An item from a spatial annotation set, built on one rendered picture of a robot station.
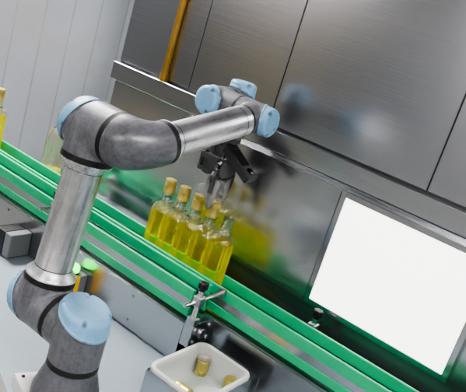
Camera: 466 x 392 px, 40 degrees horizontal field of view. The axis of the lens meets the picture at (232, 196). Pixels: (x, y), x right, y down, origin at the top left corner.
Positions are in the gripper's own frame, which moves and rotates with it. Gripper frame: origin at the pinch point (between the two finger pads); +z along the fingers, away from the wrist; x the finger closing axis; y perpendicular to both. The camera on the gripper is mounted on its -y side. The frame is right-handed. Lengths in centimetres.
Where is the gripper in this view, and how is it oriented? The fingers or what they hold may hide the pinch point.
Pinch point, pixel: (215, 204)
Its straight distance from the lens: 180.1
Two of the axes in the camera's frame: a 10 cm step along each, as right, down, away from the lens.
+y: -7.6, -4.0, 5.1
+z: -2.8, 9.2, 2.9
